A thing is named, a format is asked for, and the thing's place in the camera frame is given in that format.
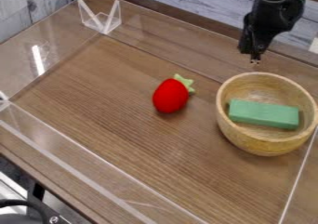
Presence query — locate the black cable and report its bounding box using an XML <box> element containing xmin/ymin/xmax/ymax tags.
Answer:
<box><xmin>0</xmin><ymin>198</ymin><xmax>47</xmax><ymax>224</ymax></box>

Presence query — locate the light wooden bowl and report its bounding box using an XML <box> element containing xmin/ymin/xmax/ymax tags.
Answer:
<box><xmin>216</xmin><ymin>72</ymin><xmax>318</xmax><ymax>156</ymax></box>

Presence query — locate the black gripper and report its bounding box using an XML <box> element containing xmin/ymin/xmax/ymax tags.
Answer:
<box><xmin>238</xmin><ymin>0</ymin><xmax>307</xmax><ymax>64</ymax></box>

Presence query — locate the clear acrylic tray wall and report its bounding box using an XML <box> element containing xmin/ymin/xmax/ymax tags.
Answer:
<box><xmin>0</xmin><ymin>91</ymin><xmax>206</xmax><ymax>224</ymax></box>

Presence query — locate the clear acrylic corner bracket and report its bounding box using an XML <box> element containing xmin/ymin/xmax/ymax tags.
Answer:
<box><xmin>78</xmin><ymin>0</ymin><xmax>122</xmax><ymax>35</ymax></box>

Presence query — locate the red plush strawberry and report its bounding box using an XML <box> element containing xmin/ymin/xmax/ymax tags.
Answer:
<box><xmin>152</xmin><ymin>73</ymin><xmax>196</xmax><ymax>113</ymax></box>

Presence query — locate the green rectangular block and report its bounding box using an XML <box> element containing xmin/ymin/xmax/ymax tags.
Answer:
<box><xmin>229</xmin><ymin>99</ymin><xmax>300</xmax><ymax>129</ymax></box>

